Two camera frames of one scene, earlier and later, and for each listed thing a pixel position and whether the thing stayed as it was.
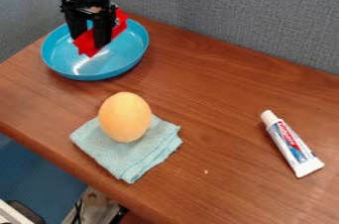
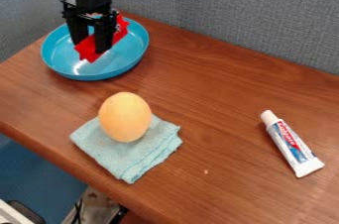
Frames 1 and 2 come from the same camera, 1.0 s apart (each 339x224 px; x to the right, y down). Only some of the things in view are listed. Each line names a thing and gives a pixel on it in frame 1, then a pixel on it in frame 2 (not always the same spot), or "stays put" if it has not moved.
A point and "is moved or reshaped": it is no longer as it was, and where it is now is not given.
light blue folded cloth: (129, 161) stays put
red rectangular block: (85, 40) is moved or reshaped
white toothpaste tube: (296, 152) stays put
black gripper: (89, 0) stays put
